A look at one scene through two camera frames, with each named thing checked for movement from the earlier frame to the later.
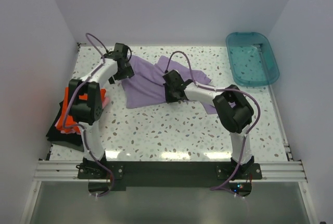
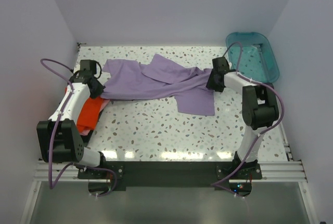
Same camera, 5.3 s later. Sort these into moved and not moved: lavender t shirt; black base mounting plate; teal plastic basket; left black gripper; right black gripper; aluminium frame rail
Moved: left black gripper; right black gripper; lavender t shirt
Not moved: black base mounting plate; aluminium frame rail; teal plastic basket
